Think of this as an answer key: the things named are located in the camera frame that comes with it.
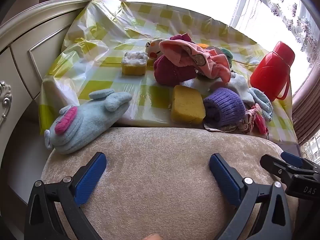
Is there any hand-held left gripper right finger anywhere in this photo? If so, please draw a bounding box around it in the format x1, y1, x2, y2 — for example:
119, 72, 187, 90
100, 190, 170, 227
209, 153, 293, 240

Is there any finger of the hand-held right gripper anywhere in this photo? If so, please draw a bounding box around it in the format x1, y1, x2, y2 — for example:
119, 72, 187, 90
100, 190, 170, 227
280, 151, 320, 172
260, 154, 300, 183

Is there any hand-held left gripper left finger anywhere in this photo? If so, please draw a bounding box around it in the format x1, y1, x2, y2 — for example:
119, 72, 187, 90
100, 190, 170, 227
24, 152, 107, 240

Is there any yellow sponge with white fluff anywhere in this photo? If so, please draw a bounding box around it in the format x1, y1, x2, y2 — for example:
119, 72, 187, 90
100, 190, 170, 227
121, 51, 148, 76

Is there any white fruit print pouch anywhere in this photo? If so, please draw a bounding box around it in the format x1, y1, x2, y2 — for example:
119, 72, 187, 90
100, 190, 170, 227
145, 39, 165, 60

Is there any pink floral sock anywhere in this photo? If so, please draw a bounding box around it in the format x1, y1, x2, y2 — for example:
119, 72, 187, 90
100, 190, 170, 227
204, 104, 269, 137

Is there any light blue plush animal sock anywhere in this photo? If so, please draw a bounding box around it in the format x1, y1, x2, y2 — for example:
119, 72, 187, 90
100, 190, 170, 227
44, 89, 132, 155

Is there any beige velvet cushion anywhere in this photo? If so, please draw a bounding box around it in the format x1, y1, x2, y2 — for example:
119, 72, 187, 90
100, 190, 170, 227
40, 126, 299, 240

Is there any purple knitted sock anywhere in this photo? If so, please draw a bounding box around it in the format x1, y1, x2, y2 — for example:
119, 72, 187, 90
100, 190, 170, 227
203, 87, 247, 128

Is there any plain yellow sponge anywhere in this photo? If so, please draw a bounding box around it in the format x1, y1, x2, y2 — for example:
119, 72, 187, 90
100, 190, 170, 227
171, 85, 206, 125

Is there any red thermos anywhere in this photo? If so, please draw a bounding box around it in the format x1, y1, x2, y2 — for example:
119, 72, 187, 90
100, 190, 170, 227
250, 41, 295, 102

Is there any maroon sock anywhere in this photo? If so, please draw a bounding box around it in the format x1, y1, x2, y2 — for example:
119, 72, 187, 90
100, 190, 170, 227
153, 54, 197, 87

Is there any teal knitted sock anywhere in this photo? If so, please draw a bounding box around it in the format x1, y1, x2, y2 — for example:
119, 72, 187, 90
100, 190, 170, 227
220, 47, 234, 68

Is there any pink towel cloth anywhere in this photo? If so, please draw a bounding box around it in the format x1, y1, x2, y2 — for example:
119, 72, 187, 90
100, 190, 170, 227
159, 39, 232, 83

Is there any green checked plastic tablecloth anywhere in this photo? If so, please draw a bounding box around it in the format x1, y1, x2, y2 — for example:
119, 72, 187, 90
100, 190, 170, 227
39, 0, 298, 144

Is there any dark pink sock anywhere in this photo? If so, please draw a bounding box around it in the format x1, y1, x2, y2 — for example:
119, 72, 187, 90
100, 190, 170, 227
170, 32, 193, 43

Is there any white carved cabinet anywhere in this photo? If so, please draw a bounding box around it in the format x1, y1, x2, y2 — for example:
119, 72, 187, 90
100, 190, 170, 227
0, 0, 98, 205

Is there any floral lace curtain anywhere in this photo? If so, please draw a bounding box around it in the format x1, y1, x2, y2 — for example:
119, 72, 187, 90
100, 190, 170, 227
230, 0, 320, 68

